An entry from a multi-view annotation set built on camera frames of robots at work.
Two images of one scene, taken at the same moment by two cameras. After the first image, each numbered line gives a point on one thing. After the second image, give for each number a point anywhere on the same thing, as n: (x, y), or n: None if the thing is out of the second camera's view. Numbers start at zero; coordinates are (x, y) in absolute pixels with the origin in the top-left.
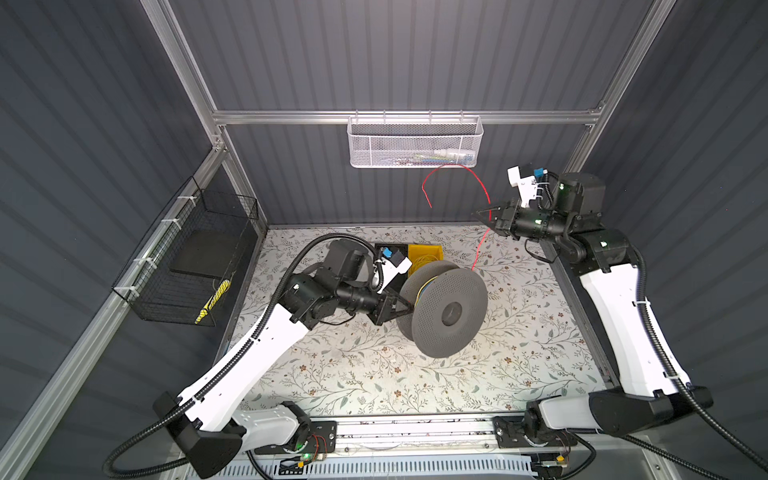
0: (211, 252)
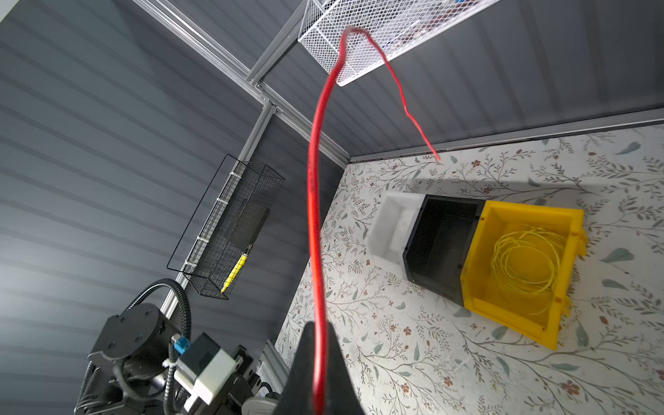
0: (250, 222)
